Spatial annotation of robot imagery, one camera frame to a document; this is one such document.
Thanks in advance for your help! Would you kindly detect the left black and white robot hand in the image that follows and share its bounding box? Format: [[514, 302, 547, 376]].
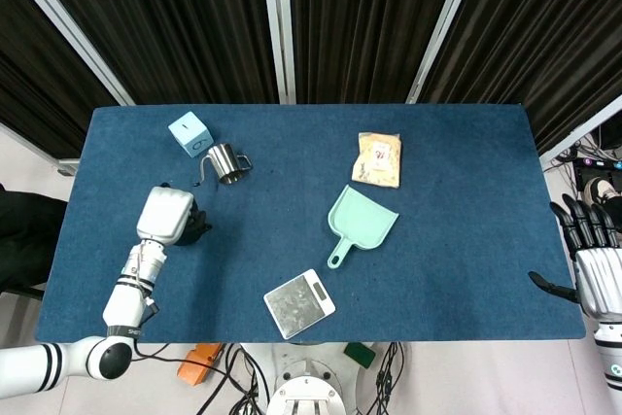
[[135, 183, 214, 247]]

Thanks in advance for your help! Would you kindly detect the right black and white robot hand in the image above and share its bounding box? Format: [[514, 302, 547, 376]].
[[528, 193, 622, 325]]

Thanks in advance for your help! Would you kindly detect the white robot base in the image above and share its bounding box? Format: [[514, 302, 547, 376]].
[[265, 359, 352, 415]]

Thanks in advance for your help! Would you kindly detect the steel gooseneck pitcher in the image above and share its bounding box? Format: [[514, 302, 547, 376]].
[[190, 142, 255, 189]]

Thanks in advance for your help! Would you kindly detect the light blue number cube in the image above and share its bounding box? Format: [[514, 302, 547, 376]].
[[167, 111, 214, 159]]

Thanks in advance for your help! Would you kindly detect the white and black shoe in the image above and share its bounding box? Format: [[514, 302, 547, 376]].
[[582, 176, 622, 216]]

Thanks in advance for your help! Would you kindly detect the black power strip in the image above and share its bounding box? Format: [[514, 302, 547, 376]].
[[572, 156, 622, 192]]

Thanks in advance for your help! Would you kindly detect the black fabric seat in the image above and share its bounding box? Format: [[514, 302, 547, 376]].
[[0, 184, 69, 295]]

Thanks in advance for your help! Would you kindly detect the orange plastic device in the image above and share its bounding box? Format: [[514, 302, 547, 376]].
[[176, 343, 225, 387]]

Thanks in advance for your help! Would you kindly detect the white kitchen scale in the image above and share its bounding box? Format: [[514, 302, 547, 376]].
[[262, 267, 337, 341]]

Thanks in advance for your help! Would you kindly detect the blue felt table cloth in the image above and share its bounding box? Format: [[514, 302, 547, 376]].
[[36, 103, 587, 344]]

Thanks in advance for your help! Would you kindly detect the black curtain panel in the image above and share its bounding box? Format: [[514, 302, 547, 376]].
[[417, 0, 622, 155], [287, 0, 468, 105], [0, 0, 119, 159], [21, 0, 279, 106]]

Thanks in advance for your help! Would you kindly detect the mint green dustpan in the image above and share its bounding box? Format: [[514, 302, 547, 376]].
[[326, 184, 400, 270]]

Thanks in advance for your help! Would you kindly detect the beige snack packet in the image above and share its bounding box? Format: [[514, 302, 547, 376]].
[[351, 131, 403, 190]]

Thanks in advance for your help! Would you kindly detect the dark green block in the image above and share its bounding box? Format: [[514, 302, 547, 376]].
[[342, 342, 378, 368]]

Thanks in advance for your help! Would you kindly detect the black floor cable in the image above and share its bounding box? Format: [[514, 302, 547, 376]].
[[131, 340, 229, 380]]

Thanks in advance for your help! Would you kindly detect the white frame post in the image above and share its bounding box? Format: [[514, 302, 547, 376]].
[[0, 0, 136, 106], [405, 0, 487, 105], [259, 0, 297, 105], [538, 93, 622, 169]]

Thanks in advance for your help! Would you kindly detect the black cable bundle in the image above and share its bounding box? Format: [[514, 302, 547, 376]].
[[193, 342, 271, 415], [364, 341, 405, 415]]

